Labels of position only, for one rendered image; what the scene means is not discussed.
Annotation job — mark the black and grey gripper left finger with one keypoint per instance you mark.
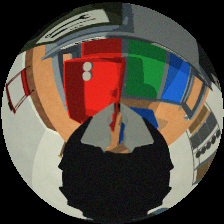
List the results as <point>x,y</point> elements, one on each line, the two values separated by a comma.
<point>95,131</point>

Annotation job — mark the grey disc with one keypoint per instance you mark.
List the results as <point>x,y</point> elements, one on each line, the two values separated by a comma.
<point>87,75</point>
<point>87,66</point>

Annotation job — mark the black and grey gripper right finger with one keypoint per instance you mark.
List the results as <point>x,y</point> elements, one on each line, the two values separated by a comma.
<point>139,132</point>

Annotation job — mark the red bin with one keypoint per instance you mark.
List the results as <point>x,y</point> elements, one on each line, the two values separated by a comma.
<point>84,99</point>

